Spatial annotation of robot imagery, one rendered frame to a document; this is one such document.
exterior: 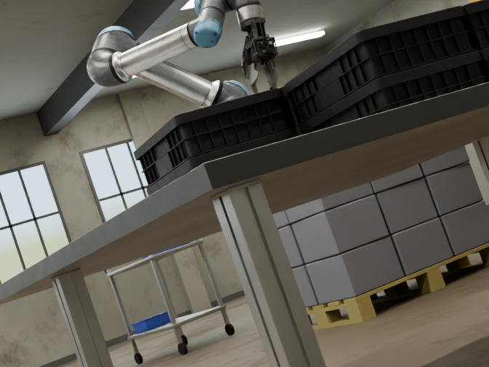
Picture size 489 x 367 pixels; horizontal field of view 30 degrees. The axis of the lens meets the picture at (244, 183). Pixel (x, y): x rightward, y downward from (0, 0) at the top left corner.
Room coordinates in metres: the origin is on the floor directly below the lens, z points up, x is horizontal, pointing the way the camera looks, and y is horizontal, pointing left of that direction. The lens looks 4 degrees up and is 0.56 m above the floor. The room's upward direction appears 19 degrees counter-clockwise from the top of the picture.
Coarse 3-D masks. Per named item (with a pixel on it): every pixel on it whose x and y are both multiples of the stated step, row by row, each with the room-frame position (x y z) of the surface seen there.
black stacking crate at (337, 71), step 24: (432, 24) 2.03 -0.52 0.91; (456, 24) 2.06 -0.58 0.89; (360, 48) 1.97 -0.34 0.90; (384, 48) 1.97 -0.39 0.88; (408, 48) 1.99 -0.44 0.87; (432, 48) 2.01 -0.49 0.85; (456, 48) 2.05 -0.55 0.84; (336, 72) 2.08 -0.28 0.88; (360, 72) 2.00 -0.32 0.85; (384, 72) 1.96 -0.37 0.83; (312, 96) 2.20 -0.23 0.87; (336, 96) 2.10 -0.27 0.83
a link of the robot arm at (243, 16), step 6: (246, 6) 2.58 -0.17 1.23; (252, 6) 2.59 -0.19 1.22; (258, 6) 2.60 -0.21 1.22; (240, 12) 2.59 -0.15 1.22; (246, 12) 2.58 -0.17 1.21; (252, 12) 2.58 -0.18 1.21; (258, 12) 2.59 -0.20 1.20; (240, 18) 2.60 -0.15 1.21; (246, 18) 2.58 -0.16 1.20; (252, 18) 2.59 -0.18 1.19; (258, 18) 2.60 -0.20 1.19; (240, 24) 2.62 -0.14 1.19
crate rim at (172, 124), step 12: (252, 96) 2.26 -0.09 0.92; (264, 96) 2.27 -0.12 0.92; (276, 96) 2.29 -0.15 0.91; (204, 108) 2.20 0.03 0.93; (216, 108) 2.22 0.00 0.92; (228, 108) 2.23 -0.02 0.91; (180, 120) 2.18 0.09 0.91; (192, 120) 2.19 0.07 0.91; (156, 132) 2.31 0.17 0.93; (168, 132) 2.24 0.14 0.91; (144, 144) 2.42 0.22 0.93
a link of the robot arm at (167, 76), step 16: (112, 32) 2.80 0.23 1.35; (128, 32) 2.84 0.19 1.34; (96, 48) 2.76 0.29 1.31; (112, 48) 2.75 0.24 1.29; (128, 48) 2.80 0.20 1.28; (160, 64) 2.84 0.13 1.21; (160, 80) 2.85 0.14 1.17; (176, 80) 2.86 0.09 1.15; (192, 80) 2.88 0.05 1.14; (192, 96) 2.89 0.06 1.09; (208, 96) 2.89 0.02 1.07; (224, 96) 2.89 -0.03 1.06; (240, 96) 2.91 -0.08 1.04
